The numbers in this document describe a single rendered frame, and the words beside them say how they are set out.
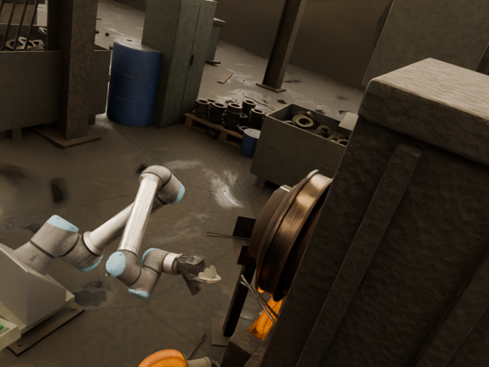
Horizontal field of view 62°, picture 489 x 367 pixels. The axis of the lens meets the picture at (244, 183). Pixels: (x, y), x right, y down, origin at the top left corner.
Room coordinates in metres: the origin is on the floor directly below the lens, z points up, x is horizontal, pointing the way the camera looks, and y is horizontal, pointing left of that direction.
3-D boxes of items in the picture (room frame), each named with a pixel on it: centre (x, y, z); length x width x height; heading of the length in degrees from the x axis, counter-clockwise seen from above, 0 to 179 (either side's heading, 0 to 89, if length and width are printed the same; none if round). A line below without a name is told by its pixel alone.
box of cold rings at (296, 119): (4.02, -0.62, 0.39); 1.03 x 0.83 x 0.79; 72
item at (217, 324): (1.78, -0.14, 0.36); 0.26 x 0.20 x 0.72; 13
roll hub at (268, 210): (1.25, -0.14, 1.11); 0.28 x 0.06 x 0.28; 158
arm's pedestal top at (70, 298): (1.51, 0.93, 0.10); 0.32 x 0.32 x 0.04; 68
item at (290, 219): (1.21, -0.23, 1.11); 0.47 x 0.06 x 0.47; 158
